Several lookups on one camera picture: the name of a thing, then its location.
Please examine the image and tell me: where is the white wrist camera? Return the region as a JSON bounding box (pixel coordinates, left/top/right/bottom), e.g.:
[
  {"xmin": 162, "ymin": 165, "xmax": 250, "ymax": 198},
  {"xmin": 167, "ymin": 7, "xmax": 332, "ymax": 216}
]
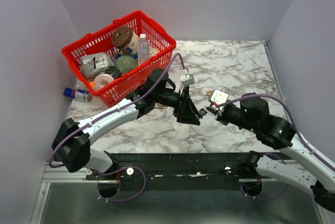
[
  {"xmin": 180, "ymin": 69, "xmax": 195, "ymax": 87},
  {"xmin": 209, "ymin": 89, "xmax": 229, "ymax": 111}
]

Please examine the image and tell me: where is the red bull can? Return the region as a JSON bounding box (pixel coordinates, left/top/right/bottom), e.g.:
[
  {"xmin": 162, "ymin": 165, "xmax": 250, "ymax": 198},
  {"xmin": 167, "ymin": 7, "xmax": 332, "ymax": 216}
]
[{"xmin": 62, "ymin": 87, "xmax": 93, "ymax": 102}]

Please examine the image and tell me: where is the clear plastic water bottle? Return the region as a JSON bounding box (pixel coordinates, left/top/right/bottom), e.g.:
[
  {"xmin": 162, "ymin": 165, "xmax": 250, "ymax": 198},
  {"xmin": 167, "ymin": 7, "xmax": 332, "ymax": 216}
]
[{"xmin": 138, "ymin": 33, "xmax": 151, "ymax": 65}]

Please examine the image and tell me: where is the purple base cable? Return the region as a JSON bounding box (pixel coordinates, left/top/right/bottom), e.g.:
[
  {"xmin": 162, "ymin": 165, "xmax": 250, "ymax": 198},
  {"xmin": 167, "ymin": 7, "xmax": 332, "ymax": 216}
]
[
  {"xmin": 240, "ymin": 182, "xmax": 291, "ymax": 201},
  {"xmin": 97, "ymin": 165, "xmax": 148, "ymax": 203}
]

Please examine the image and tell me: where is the black mounting base rail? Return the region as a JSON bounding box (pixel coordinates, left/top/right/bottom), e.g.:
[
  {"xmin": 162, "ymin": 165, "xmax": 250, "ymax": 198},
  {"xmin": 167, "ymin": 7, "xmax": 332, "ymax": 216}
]
[{"xmin": 86, "ymin": 151, "xmax": 266, "ymax": 192}]

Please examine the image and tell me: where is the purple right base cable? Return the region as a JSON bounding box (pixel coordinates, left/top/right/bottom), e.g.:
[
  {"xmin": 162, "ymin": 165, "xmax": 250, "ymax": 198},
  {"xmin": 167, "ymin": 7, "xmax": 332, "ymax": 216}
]
[{"xmin": 240, "ymin": 182, "xmax": 291, "ymax": 201}]

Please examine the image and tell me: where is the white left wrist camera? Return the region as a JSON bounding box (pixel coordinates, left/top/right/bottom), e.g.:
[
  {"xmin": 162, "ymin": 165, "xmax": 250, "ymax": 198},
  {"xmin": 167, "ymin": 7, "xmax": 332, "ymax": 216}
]
[{"xmin": 180, "ymin": 69, "xmax": 195, "ymax": 87}]

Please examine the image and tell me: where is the green round ball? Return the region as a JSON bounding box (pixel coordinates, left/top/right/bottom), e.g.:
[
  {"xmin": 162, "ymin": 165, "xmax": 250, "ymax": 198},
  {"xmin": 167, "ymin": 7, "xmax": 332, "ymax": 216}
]
[{"xmin": 114, "ymin": 55, "xmax": 138, "ymax": 74}]

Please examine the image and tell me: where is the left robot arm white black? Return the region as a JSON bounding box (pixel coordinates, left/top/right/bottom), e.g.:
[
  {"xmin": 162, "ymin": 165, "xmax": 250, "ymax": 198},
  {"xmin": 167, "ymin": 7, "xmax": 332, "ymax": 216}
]
[{"xmin": 52, "ymin": 69, "xmax": 202, "ymax": 180}]

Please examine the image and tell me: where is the brown lid paper cup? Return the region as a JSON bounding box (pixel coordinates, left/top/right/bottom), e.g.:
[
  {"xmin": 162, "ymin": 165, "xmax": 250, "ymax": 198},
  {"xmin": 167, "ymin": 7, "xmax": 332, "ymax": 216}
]
[{"xmin": 111, "ymin": 26, "xmax": 140, "ymax": 54}]

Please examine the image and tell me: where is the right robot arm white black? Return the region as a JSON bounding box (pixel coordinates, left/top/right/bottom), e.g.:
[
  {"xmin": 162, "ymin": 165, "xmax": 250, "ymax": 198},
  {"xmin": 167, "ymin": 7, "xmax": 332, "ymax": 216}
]
[{"xmin": 208, "ymin": 89, "xmax": 334, "ymax": 212}]

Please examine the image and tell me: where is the red plastic basket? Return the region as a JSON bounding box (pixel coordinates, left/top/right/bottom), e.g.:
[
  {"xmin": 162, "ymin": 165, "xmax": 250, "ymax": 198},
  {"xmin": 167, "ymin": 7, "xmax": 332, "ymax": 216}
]
[{"xmin": 62, "ymin": 10, "xmax": 176, "ymax": 107}]

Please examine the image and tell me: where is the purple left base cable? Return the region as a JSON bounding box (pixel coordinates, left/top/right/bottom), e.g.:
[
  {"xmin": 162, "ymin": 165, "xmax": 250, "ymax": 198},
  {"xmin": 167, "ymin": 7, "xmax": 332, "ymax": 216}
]
[{"xmin": 97, "ymin": 165, "xmax": 148, "ymax": 203}]

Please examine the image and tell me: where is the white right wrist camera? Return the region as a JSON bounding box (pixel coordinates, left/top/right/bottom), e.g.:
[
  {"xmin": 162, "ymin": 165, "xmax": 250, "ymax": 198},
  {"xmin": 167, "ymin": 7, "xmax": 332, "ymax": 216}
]
[{"xmin": 209, "ymin": 89, "xmax": 229, "ymax": 111}]

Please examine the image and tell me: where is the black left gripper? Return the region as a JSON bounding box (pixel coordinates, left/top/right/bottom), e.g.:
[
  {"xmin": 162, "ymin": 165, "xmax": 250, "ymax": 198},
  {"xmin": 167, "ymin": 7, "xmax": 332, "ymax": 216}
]
[{"xmin": 153, "ymin": 85, "xmax": 200, "ymax": 126}]

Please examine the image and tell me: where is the key with robot keychain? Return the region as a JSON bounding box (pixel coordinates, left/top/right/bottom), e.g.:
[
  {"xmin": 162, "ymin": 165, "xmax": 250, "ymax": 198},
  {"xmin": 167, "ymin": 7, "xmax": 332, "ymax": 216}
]
[{"xmin": 198, "ymin": 108, "xmax": 208, "ymax": 119}]

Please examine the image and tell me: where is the grey foil snack bag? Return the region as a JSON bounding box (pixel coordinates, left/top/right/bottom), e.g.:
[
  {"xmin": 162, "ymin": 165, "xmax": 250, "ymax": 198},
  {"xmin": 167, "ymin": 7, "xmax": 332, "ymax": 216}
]
[{"xmin": 80, "ymin": 52, "xmax": 114, "ymax": 78}]

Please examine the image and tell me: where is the white tape roll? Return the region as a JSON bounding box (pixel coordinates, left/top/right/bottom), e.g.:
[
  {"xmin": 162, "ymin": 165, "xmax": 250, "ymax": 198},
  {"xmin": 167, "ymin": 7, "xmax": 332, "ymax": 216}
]
[{"xmin": 94, "ymin": 74, "xmax": 115, "ymax": 91}]

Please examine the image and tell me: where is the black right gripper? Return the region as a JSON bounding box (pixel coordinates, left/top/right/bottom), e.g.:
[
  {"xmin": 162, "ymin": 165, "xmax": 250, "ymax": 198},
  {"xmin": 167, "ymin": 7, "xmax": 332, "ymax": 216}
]
[{"xmin": 207, "ymin": 102, "xmax": 259, "ymax": 132}]

